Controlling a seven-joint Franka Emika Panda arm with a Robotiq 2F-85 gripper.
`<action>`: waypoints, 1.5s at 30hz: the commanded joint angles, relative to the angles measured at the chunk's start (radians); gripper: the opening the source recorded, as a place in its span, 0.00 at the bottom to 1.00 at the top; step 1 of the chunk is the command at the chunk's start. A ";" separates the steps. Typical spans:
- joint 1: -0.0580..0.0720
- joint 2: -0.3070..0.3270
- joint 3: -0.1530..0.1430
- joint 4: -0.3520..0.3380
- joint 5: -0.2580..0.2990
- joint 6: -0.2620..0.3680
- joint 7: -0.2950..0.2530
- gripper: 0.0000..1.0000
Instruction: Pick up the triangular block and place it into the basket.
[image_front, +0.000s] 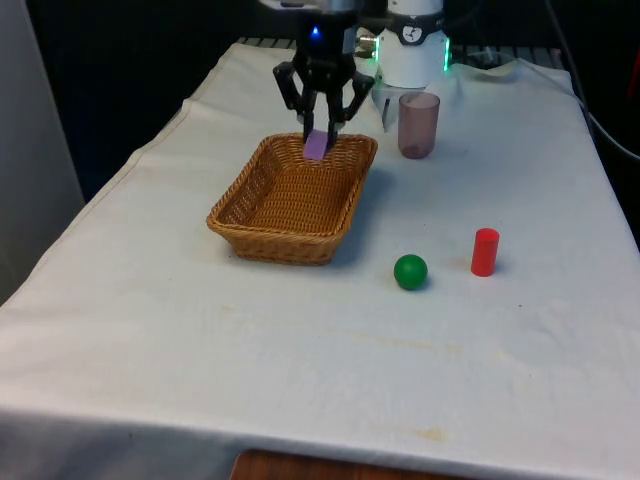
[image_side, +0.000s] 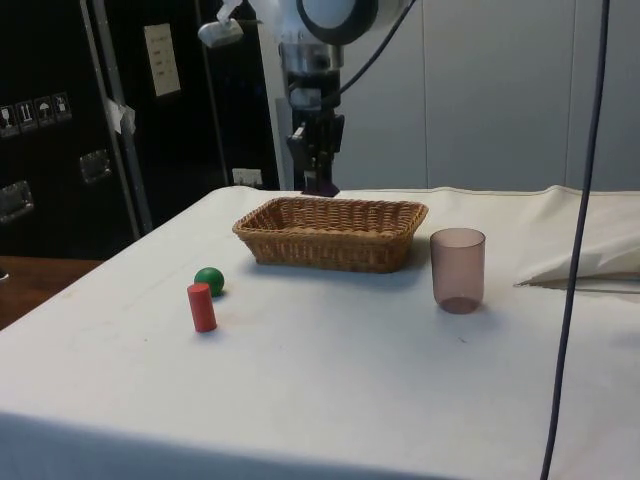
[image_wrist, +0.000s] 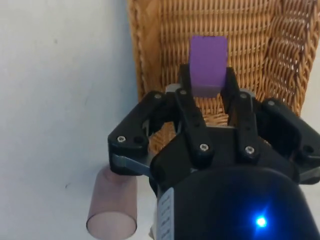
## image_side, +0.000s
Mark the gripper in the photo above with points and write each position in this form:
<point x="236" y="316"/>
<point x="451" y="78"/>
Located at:
<point x="330" y="95"/>

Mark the wicker basket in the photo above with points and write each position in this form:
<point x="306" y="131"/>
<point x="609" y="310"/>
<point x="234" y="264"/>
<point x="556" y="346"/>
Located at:
<point x="330" y="245"/>

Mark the red cylinder block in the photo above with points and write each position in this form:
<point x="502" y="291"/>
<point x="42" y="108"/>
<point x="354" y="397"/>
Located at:
<point x="201" y="310"/>

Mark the black cabinet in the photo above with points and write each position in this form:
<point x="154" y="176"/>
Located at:
<point x="50" y="175"/>

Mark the green ball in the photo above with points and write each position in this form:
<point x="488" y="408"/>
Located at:
<point x="209" y="281"/>

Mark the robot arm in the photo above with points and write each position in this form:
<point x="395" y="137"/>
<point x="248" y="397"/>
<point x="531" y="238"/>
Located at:
<point x="330" y="15"/>

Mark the see-through pink cup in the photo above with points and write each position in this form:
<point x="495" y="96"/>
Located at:
<point x="457" y="270"/>

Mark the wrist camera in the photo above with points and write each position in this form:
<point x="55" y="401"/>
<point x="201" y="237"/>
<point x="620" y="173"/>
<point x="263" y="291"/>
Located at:
<point x="220" y="32"/>

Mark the pale locker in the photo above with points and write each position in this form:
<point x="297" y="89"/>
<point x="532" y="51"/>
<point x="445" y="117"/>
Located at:
<point x="495" y="100"/>
<point x="390" y="125"/>
<point x="620" y="100"/>

